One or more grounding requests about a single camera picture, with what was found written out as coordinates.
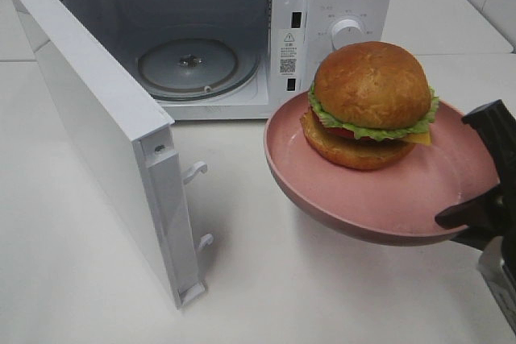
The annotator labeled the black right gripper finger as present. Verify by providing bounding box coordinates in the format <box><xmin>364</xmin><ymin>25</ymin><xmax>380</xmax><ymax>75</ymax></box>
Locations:
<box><xmin>435</xmin><ymin>194</ymin><xmax>515</xmax><ymax>329</ymax></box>
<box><xmin>462</xmin><ymin>99</ymin><xmax>515</xmax><ymax>183</ymax></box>

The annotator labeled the pink round plate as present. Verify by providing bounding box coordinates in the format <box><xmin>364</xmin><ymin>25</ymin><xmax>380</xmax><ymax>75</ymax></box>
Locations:
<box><xmin>264</xmin><ymin>89</ymin><xmax>501</xmax><ymax>247</ymax></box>

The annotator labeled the burger with lettuce and cheese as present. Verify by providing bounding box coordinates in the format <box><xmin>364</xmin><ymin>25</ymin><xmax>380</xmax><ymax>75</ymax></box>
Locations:
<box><xmin>300</xmin><ymin>41</ymin><xmax>439</xmax><ymax>170</ymax></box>

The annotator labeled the white microwave door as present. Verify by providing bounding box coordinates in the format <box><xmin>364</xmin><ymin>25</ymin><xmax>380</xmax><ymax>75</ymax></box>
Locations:
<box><xmin>12</xmin><ymin>0</ymin><xmax>213</xmax><ymax>308</ymax></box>

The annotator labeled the upper white microwave knob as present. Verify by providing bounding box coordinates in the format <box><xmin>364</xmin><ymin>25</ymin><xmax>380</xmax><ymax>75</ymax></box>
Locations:
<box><xmin>330</xmin><ymin>18</ymin><xmax>364</xmax><ymax>50</ymax></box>

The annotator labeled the white warning label sticker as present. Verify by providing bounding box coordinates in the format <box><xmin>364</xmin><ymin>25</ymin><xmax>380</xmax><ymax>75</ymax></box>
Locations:
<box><xmin>277</xmin><ymin>29</ymin><xmax>298</xmax><ymax>76</ymax></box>

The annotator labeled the white microwave oven body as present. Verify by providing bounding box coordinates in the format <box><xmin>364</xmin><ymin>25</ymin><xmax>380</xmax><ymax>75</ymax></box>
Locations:
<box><xmin>59</xmin><ymin>0</ymin><xmax>389</xmax><ymax>121</ymax></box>

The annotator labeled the glass microwave turntable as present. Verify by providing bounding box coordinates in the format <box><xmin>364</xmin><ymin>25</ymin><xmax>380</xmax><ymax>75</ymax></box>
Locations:
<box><xmin>137</xmin><ymin>38</ymin><xmax>260</xmax><ymax>102</ymax></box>

